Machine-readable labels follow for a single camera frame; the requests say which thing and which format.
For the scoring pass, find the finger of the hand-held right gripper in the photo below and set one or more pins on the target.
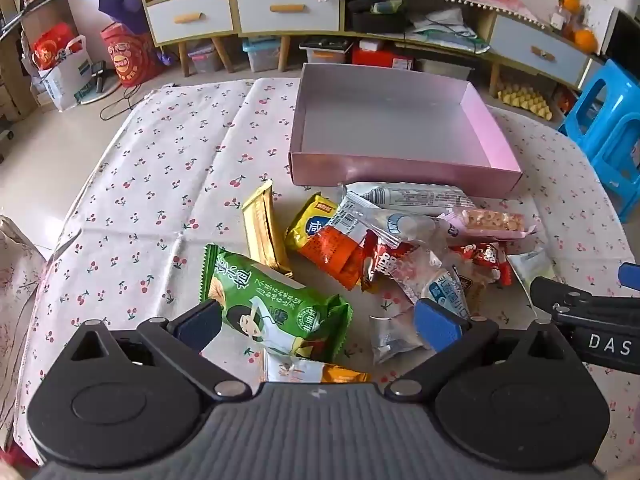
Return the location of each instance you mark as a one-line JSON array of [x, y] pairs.
[[555, 295], [631, 275]]

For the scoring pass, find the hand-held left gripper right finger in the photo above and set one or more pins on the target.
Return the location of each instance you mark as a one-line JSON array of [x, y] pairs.
[[440, 325]]

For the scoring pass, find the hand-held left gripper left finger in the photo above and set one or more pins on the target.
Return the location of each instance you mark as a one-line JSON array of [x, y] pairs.
[[197, 327]]

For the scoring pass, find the white green snack packet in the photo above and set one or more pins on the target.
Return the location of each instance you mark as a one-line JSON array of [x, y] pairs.
[[530, 272]]

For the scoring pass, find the small blue white packet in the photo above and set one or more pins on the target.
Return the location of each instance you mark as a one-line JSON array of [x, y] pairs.
[[447, 287]]

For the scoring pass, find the red snack packet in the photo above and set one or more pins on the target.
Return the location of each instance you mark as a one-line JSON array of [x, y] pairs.
[[382, 262], [482, 257]]

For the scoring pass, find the pink nut bar packet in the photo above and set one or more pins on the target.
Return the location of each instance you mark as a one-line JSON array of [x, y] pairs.
[[492, 221]]

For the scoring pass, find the white blue-print snack packet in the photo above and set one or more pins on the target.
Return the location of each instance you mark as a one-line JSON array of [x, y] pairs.
[[395, 222]]

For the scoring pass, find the gold snack bar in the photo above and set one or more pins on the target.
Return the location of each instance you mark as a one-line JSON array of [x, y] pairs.
[[265, 230]]

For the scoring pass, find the orange white snack packet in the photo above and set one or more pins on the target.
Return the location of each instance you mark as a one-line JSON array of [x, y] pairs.
[[310, 371]]

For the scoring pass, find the long white wafer packet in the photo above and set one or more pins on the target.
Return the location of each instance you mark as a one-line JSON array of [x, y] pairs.
[[425, 195]]

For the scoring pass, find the yellow biscuit packet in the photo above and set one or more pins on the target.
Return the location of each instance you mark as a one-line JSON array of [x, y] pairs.
[[310, 220]]

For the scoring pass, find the pink cardboard box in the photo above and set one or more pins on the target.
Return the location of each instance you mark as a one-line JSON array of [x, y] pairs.
[[385, 115]]

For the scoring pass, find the cherry-print tablecloth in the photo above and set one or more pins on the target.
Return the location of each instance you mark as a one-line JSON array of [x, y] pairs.
[[150, 185]]

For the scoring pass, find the blue plastic stool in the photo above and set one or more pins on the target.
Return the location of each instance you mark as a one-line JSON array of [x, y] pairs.
[[605, 105]]

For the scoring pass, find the pale printed cloth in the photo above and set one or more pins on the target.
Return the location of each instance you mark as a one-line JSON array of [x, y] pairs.
[[17, 285]]

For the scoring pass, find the yellow egg carton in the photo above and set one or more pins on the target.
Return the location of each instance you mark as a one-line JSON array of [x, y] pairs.
[[525, 100]]

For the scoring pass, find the black microwave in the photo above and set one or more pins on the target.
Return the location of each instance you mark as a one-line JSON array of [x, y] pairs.
[[625, 40]]

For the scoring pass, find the orange fruit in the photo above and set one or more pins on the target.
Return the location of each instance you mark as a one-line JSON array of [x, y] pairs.
[[570, 0], [585, 41]]

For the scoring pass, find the grey-blue cabinet drawer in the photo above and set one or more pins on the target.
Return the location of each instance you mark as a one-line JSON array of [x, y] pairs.
[[540, 50]]

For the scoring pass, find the white round floor stand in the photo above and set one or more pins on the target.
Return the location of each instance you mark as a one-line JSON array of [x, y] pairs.
[[100, 92]]

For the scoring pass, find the small white jar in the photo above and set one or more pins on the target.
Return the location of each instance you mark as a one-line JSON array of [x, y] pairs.
[[557, 20]]

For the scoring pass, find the clear grey storage box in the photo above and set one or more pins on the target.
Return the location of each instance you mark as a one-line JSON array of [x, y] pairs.
[[205, 59]]

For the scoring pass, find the red flat box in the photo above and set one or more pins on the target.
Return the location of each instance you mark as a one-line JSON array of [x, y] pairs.
[[382, 55]]

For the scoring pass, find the white shopping bag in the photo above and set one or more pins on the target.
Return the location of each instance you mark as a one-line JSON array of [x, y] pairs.
[[65, 82]]

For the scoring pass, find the red printed gift bag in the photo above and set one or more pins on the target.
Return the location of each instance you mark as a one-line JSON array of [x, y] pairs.
[[127, 57]]

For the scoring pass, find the wooden low cabinet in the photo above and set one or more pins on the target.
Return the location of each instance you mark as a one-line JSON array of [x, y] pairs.
[[482, 25]]

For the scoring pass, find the clear blue-lid storage box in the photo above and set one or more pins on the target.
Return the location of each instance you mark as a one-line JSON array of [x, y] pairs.
[[262, 55]]

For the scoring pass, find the stack of papers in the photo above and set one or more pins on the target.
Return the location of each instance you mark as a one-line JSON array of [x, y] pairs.
[[445, 30]]

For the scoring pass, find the black-lid storage box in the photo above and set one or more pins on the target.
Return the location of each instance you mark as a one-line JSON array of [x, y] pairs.
[[325, 50]]

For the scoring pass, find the black storage box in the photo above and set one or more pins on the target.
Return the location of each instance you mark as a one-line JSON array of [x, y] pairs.
[[375, 22]]

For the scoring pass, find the white cabinet drawer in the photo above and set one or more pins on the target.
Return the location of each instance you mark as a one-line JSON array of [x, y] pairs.
[[287, 7], [190, 17]]

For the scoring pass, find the red plastic bag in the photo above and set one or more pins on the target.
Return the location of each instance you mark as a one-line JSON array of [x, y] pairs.
[[52, 45]]

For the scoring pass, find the green blue small toy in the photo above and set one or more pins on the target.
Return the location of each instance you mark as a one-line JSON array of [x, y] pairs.
[[386, 6]]

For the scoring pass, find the purple plush toy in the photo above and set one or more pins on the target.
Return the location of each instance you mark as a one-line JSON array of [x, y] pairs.
[[120, 0]]

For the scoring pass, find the wooden shelving unit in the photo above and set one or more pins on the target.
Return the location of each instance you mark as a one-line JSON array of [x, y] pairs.
[[47, 20]]

